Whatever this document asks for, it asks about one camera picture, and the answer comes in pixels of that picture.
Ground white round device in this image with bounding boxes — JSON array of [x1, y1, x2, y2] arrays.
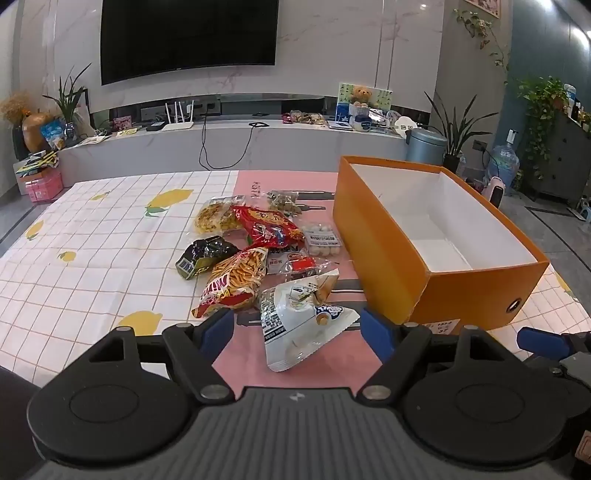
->
[[392, 115, 419, 137]]

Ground blue grey trash can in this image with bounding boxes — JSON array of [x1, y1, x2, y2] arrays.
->
[[405, 128, 448, 166]]

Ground pile of small snacks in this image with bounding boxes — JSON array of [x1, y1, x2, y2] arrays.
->
[[281, 111, 328, 125]]

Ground black television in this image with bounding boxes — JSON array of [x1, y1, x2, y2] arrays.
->
[[99, 0, 280, 86]]

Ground green grass potted plant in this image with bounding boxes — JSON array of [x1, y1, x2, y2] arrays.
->
[[42, 64, 93, 139]]

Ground white red label packet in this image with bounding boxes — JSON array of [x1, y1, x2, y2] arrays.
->
[[267, 244, 305, 275]]

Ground long leaf potted plant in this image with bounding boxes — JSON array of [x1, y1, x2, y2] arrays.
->
[[424, 92, 490, 174]]

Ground grey cabinet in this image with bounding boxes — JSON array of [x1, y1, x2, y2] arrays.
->
[[522, 111, 591, 204]]

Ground blue snack bag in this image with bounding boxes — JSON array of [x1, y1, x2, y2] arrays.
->
[[41, 117, 65, 151]]

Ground clear bag of brown snacks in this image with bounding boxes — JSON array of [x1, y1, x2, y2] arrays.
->
[[267, 189, 303, 217]]

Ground hanging vine plant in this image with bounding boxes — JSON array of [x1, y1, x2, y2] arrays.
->
[[452, 9, 511, 84]]

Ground clear bag of yellow chips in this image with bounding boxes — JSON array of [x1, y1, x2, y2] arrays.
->
[[193, 196, 245, 236]]

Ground white tv console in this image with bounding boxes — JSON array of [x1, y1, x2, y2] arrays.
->
[[58, 117, 411, 188]]

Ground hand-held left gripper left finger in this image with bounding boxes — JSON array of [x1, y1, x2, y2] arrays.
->
[[85, 307, 236, 406]]

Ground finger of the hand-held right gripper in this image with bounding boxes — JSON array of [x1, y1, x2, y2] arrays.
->
[[516, 327, 591, 361]]

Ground green picture board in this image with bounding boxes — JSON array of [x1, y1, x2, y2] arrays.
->
[[338, 83, 393, 121]]

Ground orange sticks snack bag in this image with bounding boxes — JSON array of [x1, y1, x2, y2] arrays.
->
[[191, 247, 269, 319]]

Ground white and blue mug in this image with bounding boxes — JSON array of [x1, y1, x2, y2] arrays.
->
[[350, 104, 373, 132]]

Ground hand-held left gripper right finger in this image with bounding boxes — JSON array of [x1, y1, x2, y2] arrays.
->
[[358, 308, 509, 406]]

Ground clear red snack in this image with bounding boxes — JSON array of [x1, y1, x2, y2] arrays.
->
[[284, 256, 340, 283]]

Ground framed wall picture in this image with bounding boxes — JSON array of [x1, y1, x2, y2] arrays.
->
[[464, 0, 502, 19]]

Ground brown vase with dried flowers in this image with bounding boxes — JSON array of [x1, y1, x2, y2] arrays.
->
[[0, 92, 51, 153]]

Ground pink heater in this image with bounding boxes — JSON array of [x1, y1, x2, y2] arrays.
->
[[485, 176, 506, 208]]

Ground dark green snack packet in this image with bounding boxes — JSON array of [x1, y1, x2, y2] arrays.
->
[[175, 235, 238, 281]]

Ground clear tub of white balls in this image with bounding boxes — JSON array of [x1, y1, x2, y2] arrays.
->
[[301, 222, 342, 257]]

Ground blue water jug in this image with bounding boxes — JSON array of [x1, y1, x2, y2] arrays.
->
[[489, 130, 520, 188]]

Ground pink box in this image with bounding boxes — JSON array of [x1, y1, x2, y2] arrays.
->
[[25, 171, 63, 203]]

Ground white router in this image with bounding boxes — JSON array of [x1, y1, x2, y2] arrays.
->
[[161, 100, 197, 132]]

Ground orange cardboard box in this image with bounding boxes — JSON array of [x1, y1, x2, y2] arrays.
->
[[332, 156, 550, 332]]

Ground black cable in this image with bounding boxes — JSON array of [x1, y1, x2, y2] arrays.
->
[[199, 121, 267, 170]]

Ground white snack packet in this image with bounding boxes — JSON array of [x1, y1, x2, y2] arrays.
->
[[259, 270, 361, 374]]

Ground pothos plant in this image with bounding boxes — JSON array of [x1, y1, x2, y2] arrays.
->
[[517, 76, 571, 178]]

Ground red snack bag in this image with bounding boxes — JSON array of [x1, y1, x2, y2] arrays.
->
[[231, 205, 305, 257]]

